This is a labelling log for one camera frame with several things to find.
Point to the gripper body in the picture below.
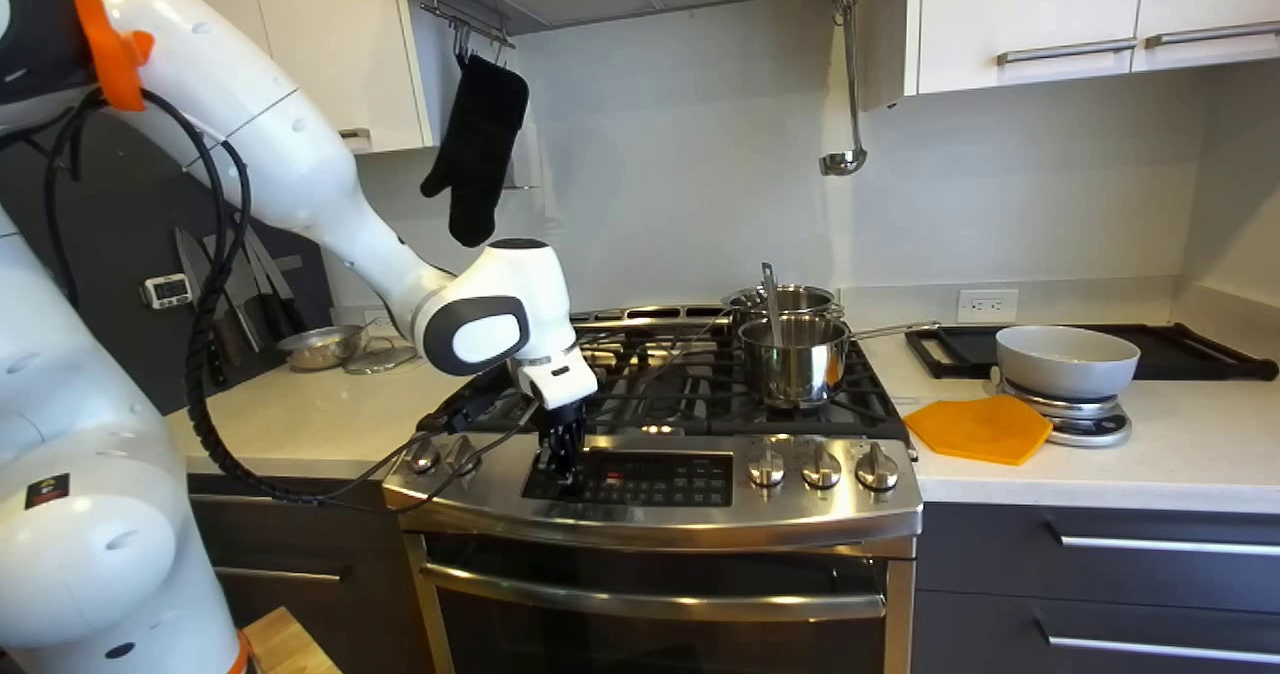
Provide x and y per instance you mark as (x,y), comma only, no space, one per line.
(563,416)

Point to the wall socket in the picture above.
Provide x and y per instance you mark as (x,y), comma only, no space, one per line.
(378,320)
(987,306)

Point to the kitchen scale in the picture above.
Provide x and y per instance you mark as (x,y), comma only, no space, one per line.
(1085,421)

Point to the grey bowl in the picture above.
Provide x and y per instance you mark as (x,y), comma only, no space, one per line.
(1066,359)

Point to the steel ladle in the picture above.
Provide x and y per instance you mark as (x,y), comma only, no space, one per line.
(850,84)

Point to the black oven mitt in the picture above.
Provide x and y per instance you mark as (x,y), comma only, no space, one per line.
(478,144)

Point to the small steel bowl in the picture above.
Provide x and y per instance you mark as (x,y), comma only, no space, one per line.
(320,347)

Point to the hook rail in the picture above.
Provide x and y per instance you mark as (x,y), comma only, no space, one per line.
(465,24)

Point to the stainless steel stove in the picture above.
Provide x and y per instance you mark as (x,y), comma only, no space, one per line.
(830,514)

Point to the black stove grate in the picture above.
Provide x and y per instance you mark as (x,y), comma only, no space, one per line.
(690,394)

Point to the oven door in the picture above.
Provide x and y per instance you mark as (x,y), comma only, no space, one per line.
(660,644)

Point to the stove knob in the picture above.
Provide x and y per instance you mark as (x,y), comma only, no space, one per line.
(877,468)
(461,454)
(821,467)
(766,467)
(423,455)

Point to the orange silicone trivet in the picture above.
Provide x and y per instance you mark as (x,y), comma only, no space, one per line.
(978,431)

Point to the glass lid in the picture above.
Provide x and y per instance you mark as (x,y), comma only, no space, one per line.
(380,359)

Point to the white wall cabinet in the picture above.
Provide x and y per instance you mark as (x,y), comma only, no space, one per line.
(340,14)

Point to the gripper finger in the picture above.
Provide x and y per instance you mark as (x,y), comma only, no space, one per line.
(550,457)
(573,449)

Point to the black tray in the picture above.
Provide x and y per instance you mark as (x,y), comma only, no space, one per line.
(1190,349)

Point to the dark drawer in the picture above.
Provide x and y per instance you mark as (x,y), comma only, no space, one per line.
(300,614)
(990,644)
(1000,554)

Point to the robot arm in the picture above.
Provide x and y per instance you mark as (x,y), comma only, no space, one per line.
(300,164)

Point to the row of knives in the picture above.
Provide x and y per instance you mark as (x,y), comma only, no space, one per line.
(262,294)

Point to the white digital timer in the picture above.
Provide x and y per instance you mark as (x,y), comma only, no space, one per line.
(167,291)

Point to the steel spoon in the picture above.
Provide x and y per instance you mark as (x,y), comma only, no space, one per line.
(771,299)

